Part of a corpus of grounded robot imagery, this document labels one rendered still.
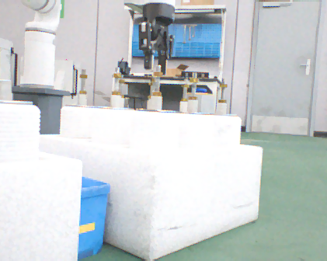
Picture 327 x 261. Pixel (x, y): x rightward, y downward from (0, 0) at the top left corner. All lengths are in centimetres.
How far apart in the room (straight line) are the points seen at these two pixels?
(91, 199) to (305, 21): 570
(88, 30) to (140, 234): 626
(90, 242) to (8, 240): 21
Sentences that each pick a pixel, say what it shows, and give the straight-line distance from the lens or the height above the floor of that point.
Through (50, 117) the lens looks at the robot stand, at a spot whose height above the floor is 21.
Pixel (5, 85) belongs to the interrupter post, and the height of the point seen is 27.
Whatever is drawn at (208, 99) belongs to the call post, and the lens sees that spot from 112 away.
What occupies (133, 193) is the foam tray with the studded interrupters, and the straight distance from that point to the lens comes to 64.
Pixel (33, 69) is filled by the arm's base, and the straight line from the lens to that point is 119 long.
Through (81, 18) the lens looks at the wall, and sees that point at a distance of 690.
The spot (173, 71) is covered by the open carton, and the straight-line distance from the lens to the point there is 563.
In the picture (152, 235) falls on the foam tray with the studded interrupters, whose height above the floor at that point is 4.
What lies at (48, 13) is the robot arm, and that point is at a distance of 127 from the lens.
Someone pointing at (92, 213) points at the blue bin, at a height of 7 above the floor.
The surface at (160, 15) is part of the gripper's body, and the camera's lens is 86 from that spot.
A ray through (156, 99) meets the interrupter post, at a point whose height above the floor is 27.
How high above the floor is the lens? 25
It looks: 3 degrees down
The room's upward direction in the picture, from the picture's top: 3 degrees clockwise
